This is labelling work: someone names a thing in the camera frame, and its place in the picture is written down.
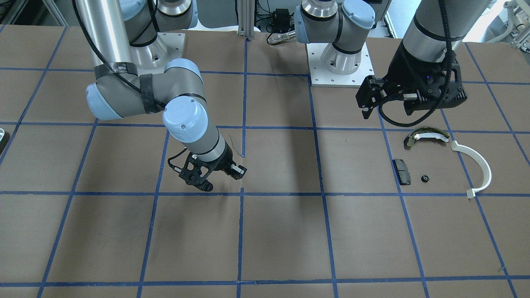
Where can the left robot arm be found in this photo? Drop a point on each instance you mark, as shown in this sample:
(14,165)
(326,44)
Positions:
(435,32)

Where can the aluminium frame post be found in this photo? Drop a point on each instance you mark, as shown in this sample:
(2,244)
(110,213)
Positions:
(245,18)

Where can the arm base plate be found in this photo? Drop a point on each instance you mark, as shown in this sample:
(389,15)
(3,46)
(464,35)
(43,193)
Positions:
(331,68)
(153,58)

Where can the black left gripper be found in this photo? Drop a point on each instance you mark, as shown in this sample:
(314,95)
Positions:
(405,70)

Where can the black brake pad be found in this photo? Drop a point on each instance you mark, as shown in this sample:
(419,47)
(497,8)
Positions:
(402,172)

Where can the olive curved brake shoe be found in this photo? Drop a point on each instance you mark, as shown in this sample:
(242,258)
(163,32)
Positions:
(425,132)

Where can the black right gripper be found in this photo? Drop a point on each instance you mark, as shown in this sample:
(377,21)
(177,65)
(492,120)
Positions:
(218,164)

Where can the brown grid table mat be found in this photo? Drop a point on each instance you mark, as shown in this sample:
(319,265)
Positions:
(90,208)

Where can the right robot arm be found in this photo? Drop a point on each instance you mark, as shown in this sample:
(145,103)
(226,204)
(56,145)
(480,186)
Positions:
(136,72)

